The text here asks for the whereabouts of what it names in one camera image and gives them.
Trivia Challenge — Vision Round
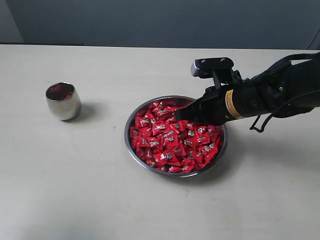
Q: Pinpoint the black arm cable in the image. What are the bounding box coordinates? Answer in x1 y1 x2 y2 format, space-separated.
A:
249 51 320 133

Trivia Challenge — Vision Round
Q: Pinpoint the round steel bowl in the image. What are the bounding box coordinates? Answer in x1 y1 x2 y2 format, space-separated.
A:
124 95 229 179

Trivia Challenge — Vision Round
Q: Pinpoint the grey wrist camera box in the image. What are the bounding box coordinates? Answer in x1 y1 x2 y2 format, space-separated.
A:
190 57 243 84

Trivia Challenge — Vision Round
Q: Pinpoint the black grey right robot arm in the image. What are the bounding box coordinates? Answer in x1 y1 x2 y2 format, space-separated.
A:
174 53 320 126

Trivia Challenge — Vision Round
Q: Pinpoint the stainless steel cup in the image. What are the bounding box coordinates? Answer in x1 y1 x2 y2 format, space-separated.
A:
45 82 82 121

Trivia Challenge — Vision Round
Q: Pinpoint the pile of red wrapped candies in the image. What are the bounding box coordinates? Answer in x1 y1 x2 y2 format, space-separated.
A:
129 100 222 174

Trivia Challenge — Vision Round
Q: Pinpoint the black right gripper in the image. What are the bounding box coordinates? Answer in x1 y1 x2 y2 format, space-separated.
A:
174 84 244 125

